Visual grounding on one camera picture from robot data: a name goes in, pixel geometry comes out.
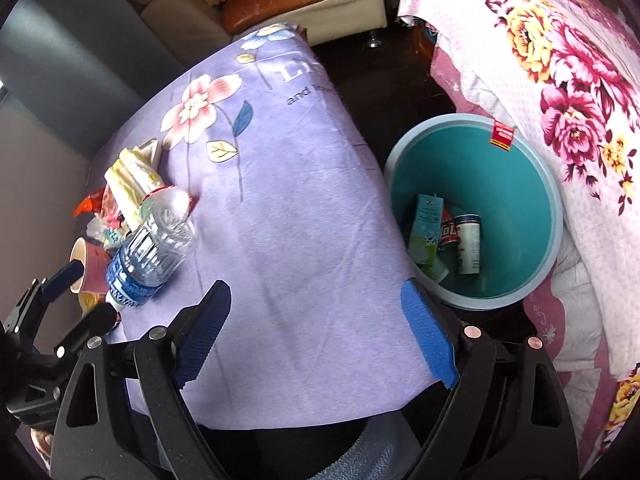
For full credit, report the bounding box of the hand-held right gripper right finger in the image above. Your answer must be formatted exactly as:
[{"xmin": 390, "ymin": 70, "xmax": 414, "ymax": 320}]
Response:
[{"xmin": 400, "ymin": 277, "xmax": 583, "ymax": 480}]

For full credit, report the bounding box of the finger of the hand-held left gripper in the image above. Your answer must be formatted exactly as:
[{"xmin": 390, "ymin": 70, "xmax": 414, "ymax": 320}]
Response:
[
  {"xmin": 30, "ymin": 301, "xmax": 119, "ymax": 361},
  {"xmin": 4, "ymin": 261, "xmax": 85, "ymax": 333}
]

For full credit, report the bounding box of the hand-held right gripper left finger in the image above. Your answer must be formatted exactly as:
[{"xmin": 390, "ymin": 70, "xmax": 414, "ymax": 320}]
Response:
[{"xmin": 50, "ymin": 279, "xmax": 233, "ymax": 480}]

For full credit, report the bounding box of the pink paper cup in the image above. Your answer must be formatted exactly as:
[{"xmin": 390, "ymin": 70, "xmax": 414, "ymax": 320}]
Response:
[{"xmin": 69, "ymin": 236, "xmax": 112, "ymax": 295}]

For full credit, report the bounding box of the clear plastic water bottle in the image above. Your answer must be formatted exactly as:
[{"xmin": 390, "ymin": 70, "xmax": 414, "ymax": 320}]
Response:
[{"xmin": 105, "ymin": 187, "xmax": 197, "ymax": 307}]

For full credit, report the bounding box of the yellow white wrapper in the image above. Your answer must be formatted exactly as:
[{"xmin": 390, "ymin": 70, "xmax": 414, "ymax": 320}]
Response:
[{"xmin": 104, "ymin": 139, "xmax": 166, "ymax": 231}]

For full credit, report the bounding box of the teal plastic bin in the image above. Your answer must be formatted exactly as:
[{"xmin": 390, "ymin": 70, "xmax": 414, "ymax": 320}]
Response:
[{"xmin": 384, "ymin": 114, "xmax": 564, "ymax": 311}]

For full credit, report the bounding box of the person's left hand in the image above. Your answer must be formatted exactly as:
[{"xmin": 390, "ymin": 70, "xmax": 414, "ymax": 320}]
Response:
[{"xmin": 31, "ymin": 427, "xmax": 54, "ymax": 463}]

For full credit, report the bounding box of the orange red snack packet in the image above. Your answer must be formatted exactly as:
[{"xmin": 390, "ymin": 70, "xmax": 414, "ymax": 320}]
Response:
[{"xmin": 72, "ymin": 187, "xmax": 108, "ymax": 218}]

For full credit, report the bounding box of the green white milk carton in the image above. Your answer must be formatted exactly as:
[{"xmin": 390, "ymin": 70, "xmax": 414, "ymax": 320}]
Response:
[{"xmin": 407, "ymin": 194, "xmax": 451, "ymax": 283}]

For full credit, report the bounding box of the white drink can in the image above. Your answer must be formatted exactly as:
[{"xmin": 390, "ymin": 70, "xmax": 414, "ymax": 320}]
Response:
[{"xmin": 452, "ymin": 214, "xmax": 482, "ymax": 275}]

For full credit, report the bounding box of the red drink can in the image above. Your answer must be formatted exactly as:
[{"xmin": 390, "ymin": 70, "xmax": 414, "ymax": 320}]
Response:
[{"xmin": 439, "ymin": 205, "xmax": 468, "ymax": 253}]

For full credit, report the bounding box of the light blue cloth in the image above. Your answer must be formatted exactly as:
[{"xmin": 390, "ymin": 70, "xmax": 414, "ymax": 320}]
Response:
[{"xmin": 315, "ymin": 417, "xmax": 422, "ymax": 480}]

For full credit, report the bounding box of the purple floral tablecloth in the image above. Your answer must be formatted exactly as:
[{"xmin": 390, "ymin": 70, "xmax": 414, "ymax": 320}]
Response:
[{"xmin": 87, "ymin": 22, "xmax": 441, "ymax": 431}]

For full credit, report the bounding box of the red bin label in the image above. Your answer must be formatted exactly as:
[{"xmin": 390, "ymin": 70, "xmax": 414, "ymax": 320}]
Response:
[{"xmin": 490, "ymin": 120, "xmax": 516, "ymax": 152}]

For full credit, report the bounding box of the cream sofa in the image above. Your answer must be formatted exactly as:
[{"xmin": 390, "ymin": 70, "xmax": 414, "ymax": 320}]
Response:
[{"xmin": 122, "ymin": 0, "xmax": 388, "ymax": 53}]

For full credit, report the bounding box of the pink floral blanket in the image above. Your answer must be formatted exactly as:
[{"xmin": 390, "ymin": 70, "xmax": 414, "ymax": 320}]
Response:
[{"xmin": 397, "ymin": 0, "xmax": 640, "ymax": 431}]

